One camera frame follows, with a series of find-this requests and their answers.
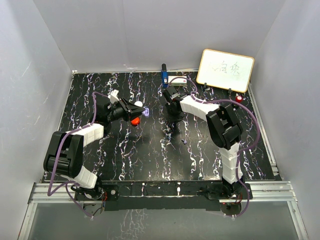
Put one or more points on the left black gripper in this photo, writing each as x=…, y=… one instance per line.
x=128, y=107

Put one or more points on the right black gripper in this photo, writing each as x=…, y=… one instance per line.
x=172, y=118

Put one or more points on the white earbud charging case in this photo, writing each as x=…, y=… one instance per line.
x=139, y=103

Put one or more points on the red earbud charging case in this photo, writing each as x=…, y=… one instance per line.
x=136, y=121

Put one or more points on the purple earbud charging case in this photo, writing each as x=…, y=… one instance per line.
x=146, y=112

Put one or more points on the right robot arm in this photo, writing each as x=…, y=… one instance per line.
x=224, y=128

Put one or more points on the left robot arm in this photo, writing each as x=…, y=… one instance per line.
x=64, y=156

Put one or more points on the white pink cardboard box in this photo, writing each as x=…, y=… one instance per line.
x=177, y=81

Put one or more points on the blue black device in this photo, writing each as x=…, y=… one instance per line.
x=164, y=75

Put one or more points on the red emergency stop button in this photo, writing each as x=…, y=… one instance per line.
x=238, y=99

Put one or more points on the black front base bar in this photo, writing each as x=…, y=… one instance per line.
x=209, y=195

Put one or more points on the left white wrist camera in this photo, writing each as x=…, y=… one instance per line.
x=113, y=96

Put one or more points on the white whiteboard with wooden frame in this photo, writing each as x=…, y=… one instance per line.
x=225, y=70

